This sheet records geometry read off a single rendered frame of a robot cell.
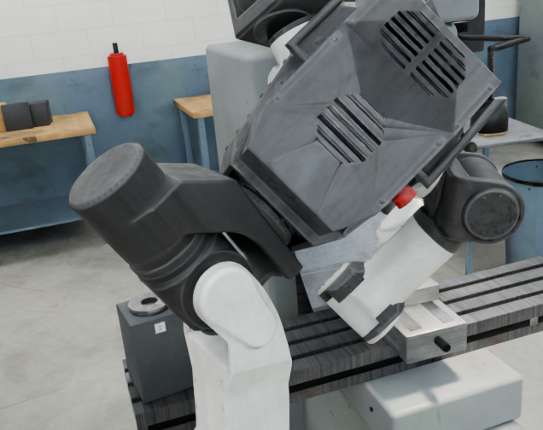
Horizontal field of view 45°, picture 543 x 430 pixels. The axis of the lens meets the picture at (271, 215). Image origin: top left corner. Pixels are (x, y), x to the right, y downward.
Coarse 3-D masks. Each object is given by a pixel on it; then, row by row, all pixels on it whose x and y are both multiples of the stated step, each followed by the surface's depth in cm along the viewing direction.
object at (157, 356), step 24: (120, 312) 137; (144, 312) 133; (168, 312) 134; (144, 336) 132; (168, 336) 134; (144, 360) 134; (168, 360) 136; (144, 384) 135; (168, 384) 138; (192, 384) 140
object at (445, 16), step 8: (344, 0) 134; (352, 0) 131; (360, 0) 127; (432, 0) 126; (440, 0) 127; (448, 0) 127; (456, 0) 128; (464, 0) 128; (472, 0) 129; (440, 8) 127; (448, 8) 128; (456, 8) 128; (464, 8) 129; (472, 8) 130; (440, 16) 128; (448, 16) 128; (456, 16) 129; (464, 16) 130; (472, 16) 130
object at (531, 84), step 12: (528, 0) 604; (540, 0) 589; (528, 12) 607; (540, 12) 592; (528, 24) 610; (540, 24) 595; (540, 36) 598; (528, 48) 616; (540, 48) 601; (528, 60) 619; (540, 60) 604; (528, 72) 622; (540, 72) 607; (528, 84) 625; (540, 84) 610; (528, 96) 628; (540, 96) 613; (516, 108) 649; (528, 108) 631; (540, 108) 616; (528, 120) 634; (540, 120) 619
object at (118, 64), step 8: (112, 56) 511; (120, 56) 510; (112, 64) 511; (120, 64) 511; (112, 72) 514; (120, 72) 513; (128, 72) 519; (112, 80) 517; (120, 80) 515; (128, 80) 519; (120, 88) 517; (128, 88) 520; (120, 96) 519; (128, 96) 521; (120, 104) 521; (128, 104) 523; (120, 112) 524; (128, 112) 524
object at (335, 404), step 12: (324, 396) 184; (336, 396) 174; (312, 408) 197; (324, 408) 186; (336, 408) 176; (348, 408) 167; (312, 420) 200; (324, 420) 188; (336, 420) 178; (348, 420) 168; (360, 420) 160
